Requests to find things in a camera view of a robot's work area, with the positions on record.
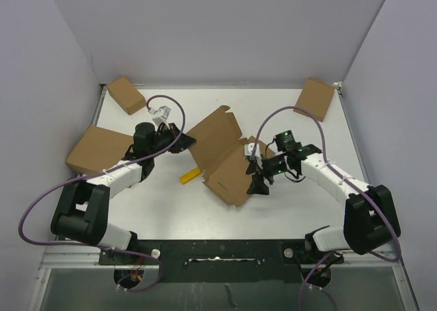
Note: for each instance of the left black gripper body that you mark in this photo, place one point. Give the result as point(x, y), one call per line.
point(165, 138)

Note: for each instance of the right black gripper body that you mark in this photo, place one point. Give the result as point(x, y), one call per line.
point(274, 165)

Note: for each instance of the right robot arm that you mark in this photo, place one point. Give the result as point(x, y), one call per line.
point(370, 219)

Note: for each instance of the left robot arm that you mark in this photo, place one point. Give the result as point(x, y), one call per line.
point(83, 208)

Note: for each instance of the small folded cardboard box left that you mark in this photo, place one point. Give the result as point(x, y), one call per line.
point(126, 95)

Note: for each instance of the large folded cardboard box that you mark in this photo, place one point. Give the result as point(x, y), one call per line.
point(98, 149)

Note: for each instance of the yellow wooden block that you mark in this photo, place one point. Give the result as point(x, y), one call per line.
point(190, 175)

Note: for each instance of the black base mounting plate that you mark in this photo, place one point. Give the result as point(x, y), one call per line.
point(223, 261)

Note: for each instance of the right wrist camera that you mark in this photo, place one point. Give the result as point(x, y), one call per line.
point(252, 151)

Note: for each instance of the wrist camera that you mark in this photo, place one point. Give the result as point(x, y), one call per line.
point(252, 151)
point(160, 115)

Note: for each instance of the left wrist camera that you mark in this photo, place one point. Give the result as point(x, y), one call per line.
point(160, 115)

